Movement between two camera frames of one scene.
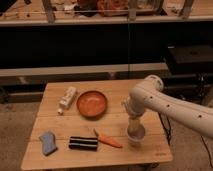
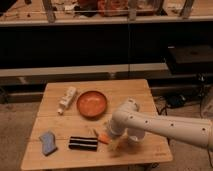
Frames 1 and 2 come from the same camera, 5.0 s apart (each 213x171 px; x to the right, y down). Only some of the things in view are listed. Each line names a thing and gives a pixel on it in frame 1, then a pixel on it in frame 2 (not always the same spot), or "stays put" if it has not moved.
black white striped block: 83,143 stays put
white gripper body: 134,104 → 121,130
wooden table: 83,124 stays put
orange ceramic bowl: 92,103 stays put
